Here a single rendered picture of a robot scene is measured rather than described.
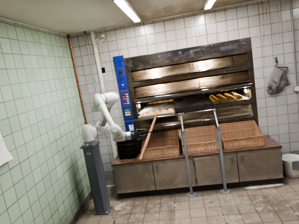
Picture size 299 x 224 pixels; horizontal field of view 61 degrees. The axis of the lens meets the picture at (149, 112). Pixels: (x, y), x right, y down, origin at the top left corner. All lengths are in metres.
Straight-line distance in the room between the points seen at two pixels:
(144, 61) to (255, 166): 2.25
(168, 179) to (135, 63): 1.85
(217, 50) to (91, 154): 2.39
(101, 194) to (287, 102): 3.07
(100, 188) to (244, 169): 2.02
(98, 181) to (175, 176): 1.11
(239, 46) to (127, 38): 1.70
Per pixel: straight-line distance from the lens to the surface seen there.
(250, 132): 4.26
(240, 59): 4.17
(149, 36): 4.10
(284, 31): 4.37
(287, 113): 4.47
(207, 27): 4.12
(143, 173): 3.88
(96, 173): 3.62
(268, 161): 3.98
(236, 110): 4.24
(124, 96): 4.14
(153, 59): 4.09
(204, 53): 4.10
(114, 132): 2.65
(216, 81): 4.11
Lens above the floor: 1.89
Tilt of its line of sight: 10 degrees down
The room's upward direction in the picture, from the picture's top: 9 degrees counter-clockwise
